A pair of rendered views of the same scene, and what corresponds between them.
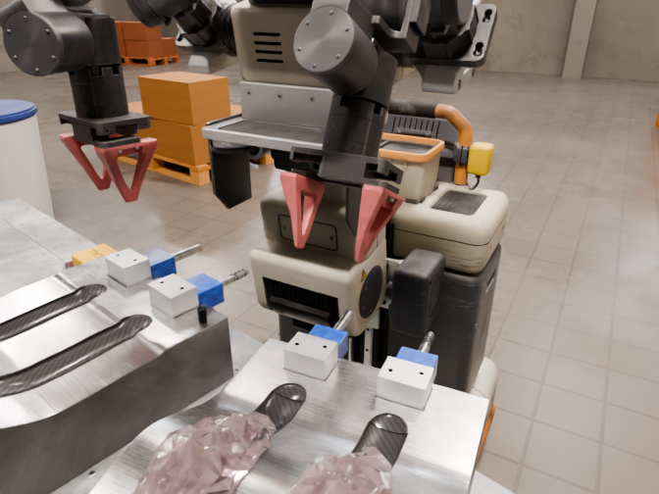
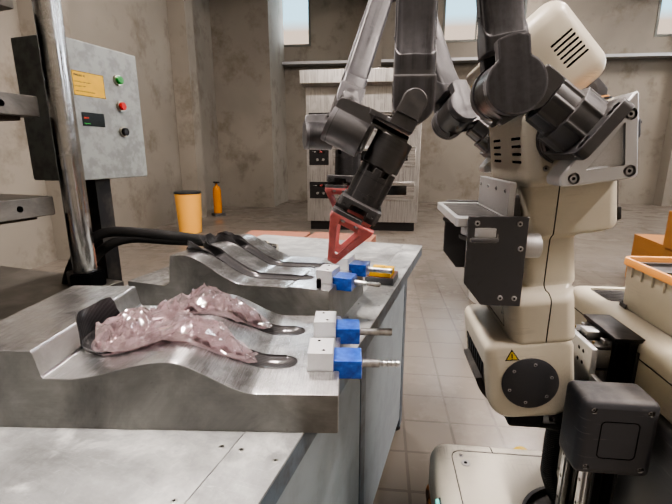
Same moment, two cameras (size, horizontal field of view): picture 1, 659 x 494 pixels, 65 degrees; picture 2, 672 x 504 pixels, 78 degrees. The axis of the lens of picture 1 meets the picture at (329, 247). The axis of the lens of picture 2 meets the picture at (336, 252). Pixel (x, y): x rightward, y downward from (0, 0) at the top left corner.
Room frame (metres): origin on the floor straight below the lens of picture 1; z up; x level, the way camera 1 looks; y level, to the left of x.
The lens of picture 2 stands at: (0.23, -0.59, 1.15)
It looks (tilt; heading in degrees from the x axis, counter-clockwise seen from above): 13 degrees down; 68
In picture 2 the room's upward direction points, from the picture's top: straight up
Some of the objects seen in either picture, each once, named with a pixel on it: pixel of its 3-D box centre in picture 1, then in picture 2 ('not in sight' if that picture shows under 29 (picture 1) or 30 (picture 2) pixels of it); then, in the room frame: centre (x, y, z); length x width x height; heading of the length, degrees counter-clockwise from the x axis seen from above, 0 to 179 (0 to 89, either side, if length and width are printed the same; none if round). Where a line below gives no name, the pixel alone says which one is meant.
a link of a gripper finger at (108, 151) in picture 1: (120, 161); (343, 199); (0.59, 0.25, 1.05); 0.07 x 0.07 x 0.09; 48
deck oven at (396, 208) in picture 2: not in sight; (364, 154); (3.19, 5.40, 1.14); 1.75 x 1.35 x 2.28; 150
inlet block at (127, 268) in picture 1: (161, 263); (363, 268); (0.64, 0.24, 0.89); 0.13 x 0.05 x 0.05; 139
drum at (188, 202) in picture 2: not in sight; (189, 212); (0.55, 5.89, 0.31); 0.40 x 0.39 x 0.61; 63
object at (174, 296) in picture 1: (207, 289); (349, 281); (0.57, 0.16, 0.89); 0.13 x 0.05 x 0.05; 138
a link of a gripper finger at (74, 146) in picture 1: (102, 155); not in sight; (0.62, 0.28, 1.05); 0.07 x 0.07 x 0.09; 48
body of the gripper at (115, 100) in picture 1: (100, 97); (347, 166); (0.61, 0.26, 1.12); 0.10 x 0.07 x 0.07; 48
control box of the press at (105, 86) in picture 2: not in sight; (108, 274); (0.02, 1.01, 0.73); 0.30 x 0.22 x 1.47; 49
